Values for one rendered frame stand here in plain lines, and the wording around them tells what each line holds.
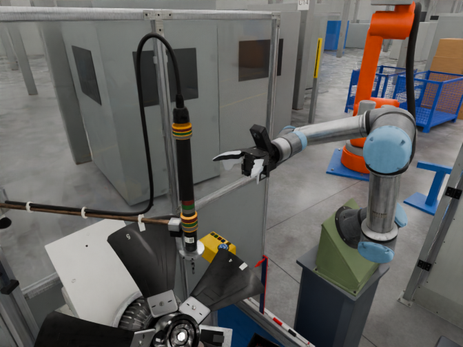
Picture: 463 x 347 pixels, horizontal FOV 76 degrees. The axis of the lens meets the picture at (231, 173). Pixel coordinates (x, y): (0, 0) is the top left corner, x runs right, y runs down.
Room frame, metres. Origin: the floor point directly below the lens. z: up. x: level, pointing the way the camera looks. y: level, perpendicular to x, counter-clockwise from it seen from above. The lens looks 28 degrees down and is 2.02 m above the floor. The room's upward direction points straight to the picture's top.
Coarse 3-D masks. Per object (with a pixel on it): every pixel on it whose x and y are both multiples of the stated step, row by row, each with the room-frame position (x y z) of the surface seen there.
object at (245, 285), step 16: (224, 256) 0.85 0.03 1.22; (208, 272) 0.78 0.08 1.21; (224, 272) 0.78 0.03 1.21; (240, 272) 0.79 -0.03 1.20; (208, 288) 0.71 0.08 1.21; (224, 288) 0.71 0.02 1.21; (240, 288) 0.72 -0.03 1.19; (256, 288) 0.74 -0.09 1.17; (208, 304) 0.65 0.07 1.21; (224, 304) 0.66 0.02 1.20
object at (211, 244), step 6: (216, 234) 1.16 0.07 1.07; (198, 240) 1.12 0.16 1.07; (204, 240) 1.12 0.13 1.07; (210, 240) 1.12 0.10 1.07; (216, 240) 1.12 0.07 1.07; (204, 246) 1.08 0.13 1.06; (210, 246) 1.07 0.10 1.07; (216, 246) 1.07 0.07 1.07; (228, 246) 1.07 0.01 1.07; (234, 246) 1.07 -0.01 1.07; (204, 252) 1.09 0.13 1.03; (210, 252) 1.05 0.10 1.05; (216, 252) 1.03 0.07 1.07; (234, 252) 1.07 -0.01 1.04; (210, 258) 1.06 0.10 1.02
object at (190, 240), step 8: (176, 96) 0.63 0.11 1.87; (176, 104) 0.63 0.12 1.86; (184, 104) 0.63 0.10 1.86; (176, 112) 0.62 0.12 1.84; (184, 112) 0.62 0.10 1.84; (176, 120) 0.62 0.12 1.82; (184, 120) 0.62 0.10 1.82; (184, 232) 0.62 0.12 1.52; (192, 232) 0.62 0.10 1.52; (192, 240) 0.62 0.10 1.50; (192, 248) 0.62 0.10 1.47
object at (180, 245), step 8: (168, 224) 0.63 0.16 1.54; (176, 224) 0.62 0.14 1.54; (176, 232) 0.62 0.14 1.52; (176, 240) 0.62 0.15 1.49; (184, 240) 0.64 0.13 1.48; (176, 248) 0.62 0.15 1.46; (184, 248) 0.63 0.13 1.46; (200, 248) 0.63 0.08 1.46; (184, 256) 0.60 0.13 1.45; (192, 256) 0.60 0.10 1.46; (200, 256) 0.61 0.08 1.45
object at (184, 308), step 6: (186, 300) 0.67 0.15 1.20; (192, 300) 0.67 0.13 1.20; (180, 306) 0.65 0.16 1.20; (186, 306) 0.65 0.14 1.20; (198, 306) 0.65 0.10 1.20; (204, 306) 0.65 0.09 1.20; (186, 312) 0.63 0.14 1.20; (192, 312) 0.63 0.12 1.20; (198, 312) 0.63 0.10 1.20; (204, 312) 0.63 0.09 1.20; (198, 318) 0.61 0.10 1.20
